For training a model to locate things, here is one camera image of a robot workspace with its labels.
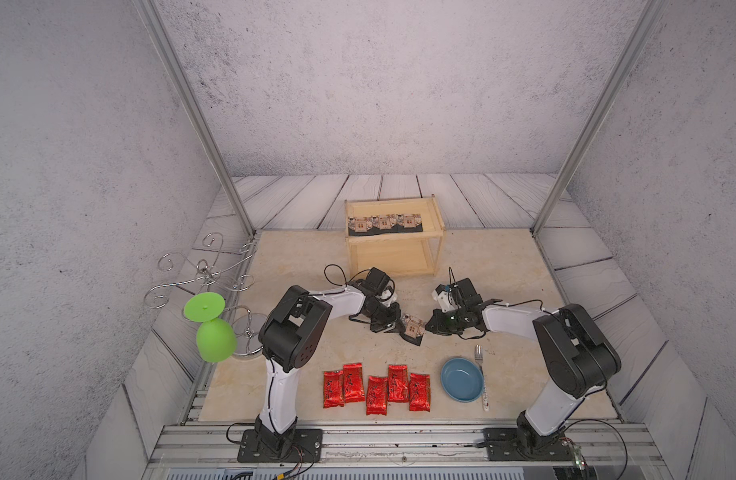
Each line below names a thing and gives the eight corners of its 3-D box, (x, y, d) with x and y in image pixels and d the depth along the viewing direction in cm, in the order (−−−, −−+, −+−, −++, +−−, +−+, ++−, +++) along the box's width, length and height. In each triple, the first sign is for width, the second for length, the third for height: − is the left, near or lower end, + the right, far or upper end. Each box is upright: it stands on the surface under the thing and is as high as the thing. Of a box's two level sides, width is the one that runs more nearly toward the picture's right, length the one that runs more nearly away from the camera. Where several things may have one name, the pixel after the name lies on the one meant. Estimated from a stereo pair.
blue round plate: (443, 402, 81) (445, 399, 79) (437, 361, 88) (439, 357, 87) (486, 402, 81) (488, 399, 79) (477, 361, 88) (479, 357, 86)
